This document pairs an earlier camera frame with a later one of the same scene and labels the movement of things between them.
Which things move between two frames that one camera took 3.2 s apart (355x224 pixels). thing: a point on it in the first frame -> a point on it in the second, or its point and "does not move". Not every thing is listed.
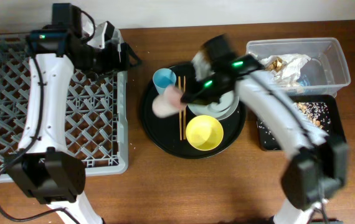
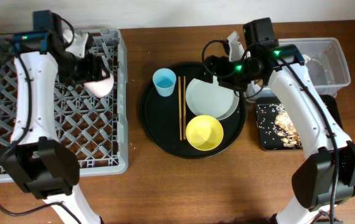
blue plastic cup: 162,78 does not move
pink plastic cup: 169,103 -> 101,88
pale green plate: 227,104 does not move
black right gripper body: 210,88 -> 236,73
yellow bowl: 204,132 does not move
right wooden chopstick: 184,109 does not move
